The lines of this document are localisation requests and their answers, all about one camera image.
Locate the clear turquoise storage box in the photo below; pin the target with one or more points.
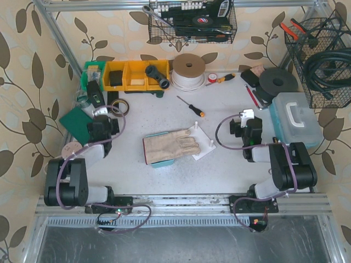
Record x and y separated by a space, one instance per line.
294 121

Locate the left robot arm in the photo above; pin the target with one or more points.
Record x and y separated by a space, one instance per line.
66 182

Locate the black orange screwdriver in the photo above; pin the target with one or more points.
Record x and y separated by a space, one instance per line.
196 110

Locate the red handled hex key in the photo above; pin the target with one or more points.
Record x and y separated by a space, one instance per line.
258 102

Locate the black cable spool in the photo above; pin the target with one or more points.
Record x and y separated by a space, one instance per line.
274 81

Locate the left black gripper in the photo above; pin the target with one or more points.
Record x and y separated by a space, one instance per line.
95 95

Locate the green sanding block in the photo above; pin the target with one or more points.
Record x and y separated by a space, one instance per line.
75 122

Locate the top wire basket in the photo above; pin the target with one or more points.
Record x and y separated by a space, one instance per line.
185 22

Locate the white peg base plate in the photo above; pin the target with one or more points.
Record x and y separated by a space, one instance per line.
206 144

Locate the black foam block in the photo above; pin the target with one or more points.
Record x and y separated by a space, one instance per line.
115 78

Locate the brown tape roll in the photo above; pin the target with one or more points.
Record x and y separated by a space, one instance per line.
119 107

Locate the turquoise plastic tray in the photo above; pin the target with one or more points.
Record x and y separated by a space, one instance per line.
161 164

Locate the glass jar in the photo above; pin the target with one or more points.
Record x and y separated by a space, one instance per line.
82 99

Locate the black pipe fitting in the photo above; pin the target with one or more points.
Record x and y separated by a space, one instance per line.
152 72

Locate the green parts bin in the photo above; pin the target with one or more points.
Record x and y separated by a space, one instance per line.
93 71

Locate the wire basket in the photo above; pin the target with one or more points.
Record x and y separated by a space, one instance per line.
185 22
322 61

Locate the yellow black screwdriver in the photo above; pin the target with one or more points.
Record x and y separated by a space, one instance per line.
227 77

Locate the right wire basket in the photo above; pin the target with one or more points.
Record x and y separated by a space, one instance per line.
322 61

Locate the white cable spool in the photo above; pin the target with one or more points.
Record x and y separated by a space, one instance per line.
188 74

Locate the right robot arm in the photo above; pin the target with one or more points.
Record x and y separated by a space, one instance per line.
290 167

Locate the black measuring device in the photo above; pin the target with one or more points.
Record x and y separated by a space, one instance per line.
95 94

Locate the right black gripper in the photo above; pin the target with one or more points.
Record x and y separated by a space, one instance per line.
235 127

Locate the red tape roll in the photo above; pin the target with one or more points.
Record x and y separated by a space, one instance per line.
212 77

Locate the round beige power strip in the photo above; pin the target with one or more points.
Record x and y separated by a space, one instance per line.
70 149

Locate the beige work glove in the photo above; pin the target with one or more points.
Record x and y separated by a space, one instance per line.
170 145

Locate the black sponge block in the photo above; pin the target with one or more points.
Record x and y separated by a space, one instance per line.
250 78

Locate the yellow parts bin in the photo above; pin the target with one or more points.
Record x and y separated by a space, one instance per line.
134 77

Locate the orange handled pliers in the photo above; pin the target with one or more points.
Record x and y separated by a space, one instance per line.
295 26

